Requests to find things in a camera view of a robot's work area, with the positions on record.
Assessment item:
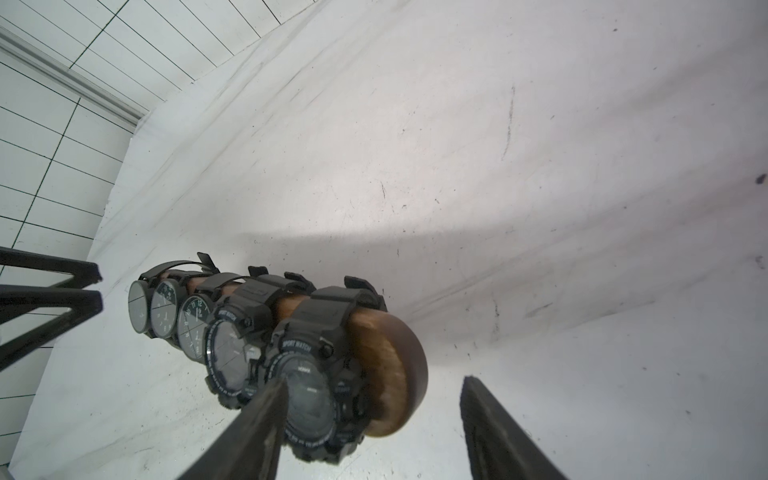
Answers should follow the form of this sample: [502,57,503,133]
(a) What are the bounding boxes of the black rectangular smart watch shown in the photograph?
[128,252,220,338]

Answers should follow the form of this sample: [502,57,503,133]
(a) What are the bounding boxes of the black slim round watch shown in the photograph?
[177,272,275,367]
[149,270,208,349]

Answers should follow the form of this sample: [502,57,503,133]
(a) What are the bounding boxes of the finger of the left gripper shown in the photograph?
[0,287,104,373]
[1,247,102,289]

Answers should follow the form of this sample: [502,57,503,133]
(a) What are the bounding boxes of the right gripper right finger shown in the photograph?
[460,376,566,480]

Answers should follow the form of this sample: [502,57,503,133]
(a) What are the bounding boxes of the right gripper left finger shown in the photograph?
[181,379,288,480]

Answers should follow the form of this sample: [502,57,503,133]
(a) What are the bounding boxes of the brown wooden watch stand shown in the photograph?
[158,269,430,439]

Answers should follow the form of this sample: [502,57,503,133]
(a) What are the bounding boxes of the black round wrist watch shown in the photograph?
[204,271,315,409]

